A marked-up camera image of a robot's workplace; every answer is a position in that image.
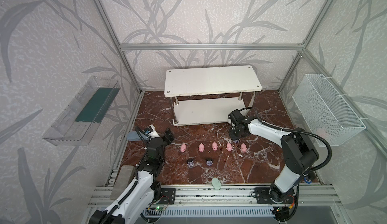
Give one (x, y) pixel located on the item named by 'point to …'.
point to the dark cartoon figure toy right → (209, 162)
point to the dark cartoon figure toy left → (190, 163)
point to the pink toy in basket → (320, 132)
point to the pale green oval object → (216, 183)
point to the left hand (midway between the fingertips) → (166, 125)
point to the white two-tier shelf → (208, 95)
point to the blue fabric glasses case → (136, 135)
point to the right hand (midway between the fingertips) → (232, 131)
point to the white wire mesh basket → (324, 110)
